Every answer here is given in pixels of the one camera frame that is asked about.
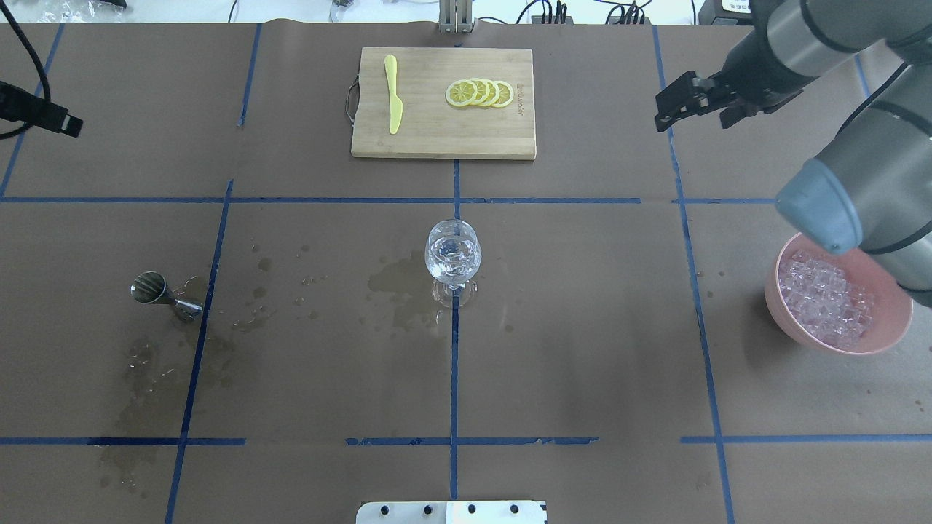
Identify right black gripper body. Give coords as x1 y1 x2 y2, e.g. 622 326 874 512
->
718 33 805 129

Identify steel cocktail jigger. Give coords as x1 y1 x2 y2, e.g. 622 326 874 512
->
129 271 204 324

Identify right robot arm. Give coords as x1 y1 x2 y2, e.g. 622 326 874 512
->
655 1 931 306

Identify clear ice cubes pile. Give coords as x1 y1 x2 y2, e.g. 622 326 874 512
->
778 250 875 351

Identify clear wine glass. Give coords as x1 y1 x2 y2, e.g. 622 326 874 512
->
424 219 482 311

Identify black box device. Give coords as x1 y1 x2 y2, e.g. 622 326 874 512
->
697 0 753 25

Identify lemon slices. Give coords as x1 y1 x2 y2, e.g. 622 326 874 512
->
445 77 517 108

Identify pink bowl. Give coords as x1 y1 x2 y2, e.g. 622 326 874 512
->
765 233 913 355

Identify bamboo cutting board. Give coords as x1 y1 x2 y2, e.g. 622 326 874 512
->
352 47 538 162

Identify yellow plastic knife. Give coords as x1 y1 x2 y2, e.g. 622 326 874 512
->
384 55 405 135

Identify aluminium frame post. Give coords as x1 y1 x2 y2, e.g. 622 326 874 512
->
438 0 475 34

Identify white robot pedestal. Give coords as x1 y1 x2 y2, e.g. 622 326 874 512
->
355 500 548 523

